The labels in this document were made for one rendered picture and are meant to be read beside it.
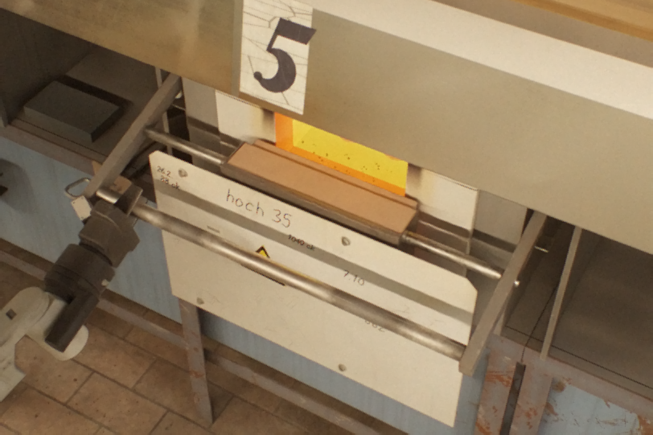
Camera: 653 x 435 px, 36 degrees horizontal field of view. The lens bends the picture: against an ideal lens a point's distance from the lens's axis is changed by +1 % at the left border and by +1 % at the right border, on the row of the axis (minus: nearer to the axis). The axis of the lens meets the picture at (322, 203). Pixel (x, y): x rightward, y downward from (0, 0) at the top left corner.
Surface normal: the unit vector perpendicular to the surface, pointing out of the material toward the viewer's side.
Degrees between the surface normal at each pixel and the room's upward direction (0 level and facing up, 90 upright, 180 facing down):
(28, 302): 28
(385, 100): 80
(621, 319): 0
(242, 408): 0
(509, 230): 90
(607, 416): 90
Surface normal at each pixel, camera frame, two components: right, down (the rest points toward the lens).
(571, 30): -0.27, -0.24
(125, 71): 0.00, -0.70
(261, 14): -0.48, 0.49
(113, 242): 0.87, 0.36
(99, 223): -0.12, -0.51
